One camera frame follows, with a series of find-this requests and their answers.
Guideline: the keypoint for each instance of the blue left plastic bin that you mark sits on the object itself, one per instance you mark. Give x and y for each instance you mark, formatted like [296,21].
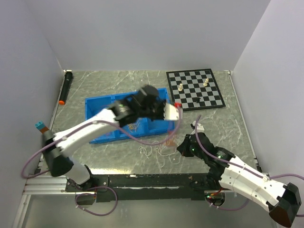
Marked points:
[94,105]

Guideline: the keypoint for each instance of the blue right plastic bin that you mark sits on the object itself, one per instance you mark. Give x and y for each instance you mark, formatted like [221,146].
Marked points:
[157,127]

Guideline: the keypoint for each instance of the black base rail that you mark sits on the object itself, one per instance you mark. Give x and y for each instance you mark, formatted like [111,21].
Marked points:
[192,186]

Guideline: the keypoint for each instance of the blue middle plastic bin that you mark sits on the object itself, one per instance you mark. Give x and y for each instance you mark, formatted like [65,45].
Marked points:
[135,129]

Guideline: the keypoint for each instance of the cream chess piece left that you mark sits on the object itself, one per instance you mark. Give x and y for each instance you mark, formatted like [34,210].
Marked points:
[180,87]

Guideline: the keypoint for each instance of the blue plastic bin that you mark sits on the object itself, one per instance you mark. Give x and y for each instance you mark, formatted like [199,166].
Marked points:
[157,127]
[94,105]
[135,129]

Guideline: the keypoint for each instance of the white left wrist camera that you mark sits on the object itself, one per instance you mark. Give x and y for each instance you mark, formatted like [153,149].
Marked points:
[172,112]

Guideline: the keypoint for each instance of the cream chess piece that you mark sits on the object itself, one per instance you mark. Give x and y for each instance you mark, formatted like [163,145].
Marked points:
[180,87]
[206,82]

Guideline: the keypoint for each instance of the black marker orange cap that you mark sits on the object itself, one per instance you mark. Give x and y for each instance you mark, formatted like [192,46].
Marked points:
[68,79]

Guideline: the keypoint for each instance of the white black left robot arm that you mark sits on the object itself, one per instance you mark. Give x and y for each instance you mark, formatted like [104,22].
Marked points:
[63,144]

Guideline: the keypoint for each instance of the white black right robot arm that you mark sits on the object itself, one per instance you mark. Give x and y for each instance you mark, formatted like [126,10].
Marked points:
[226,170]

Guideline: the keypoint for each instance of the black grey chessboard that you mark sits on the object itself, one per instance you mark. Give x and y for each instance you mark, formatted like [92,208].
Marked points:
[192,80]

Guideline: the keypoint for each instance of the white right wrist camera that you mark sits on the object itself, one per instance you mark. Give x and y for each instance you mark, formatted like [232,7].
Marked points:
[197,127]

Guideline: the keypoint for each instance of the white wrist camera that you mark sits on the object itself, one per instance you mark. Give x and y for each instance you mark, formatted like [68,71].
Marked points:
[172,112]
[197,127]

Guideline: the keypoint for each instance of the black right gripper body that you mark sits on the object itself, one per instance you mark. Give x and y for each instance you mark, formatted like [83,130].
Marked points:
[188,150]

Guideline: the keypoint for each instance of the toy brick tower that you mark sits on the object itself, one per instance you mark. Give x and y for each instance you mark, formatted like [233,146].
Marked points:
[41,127]

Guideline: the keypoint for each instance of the cream chess piece right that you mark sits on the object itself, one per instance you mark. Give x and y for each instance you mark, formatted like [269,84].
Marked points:
[206,82]

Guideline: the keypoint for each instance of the aluminium frame rail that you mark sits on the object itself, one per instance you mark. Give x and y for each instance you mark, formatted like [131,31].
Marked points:
[45,185]

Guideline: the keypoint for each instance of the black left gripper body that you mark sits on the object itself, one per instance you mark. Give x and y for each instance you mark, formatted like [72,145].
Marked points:
[156,111]

